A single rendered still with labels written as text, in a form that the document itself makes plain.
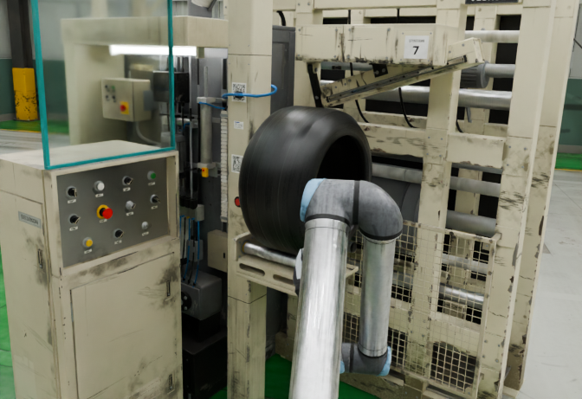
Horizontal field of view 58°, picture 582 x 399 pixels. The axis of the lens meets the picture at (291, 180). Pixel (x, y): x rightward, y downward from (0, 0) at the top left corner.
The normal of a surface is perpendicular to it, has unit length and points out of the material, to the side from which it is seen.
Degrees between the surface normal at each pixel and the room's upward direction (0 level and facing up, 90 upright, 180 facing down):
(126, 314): 90
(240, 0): 90
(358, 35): 90
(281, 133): 44
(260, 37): 90
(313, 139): 57
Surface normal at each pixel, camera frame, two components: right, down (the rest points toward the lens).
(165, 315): 0.81, 0.16
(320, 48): -0.58, 0.17
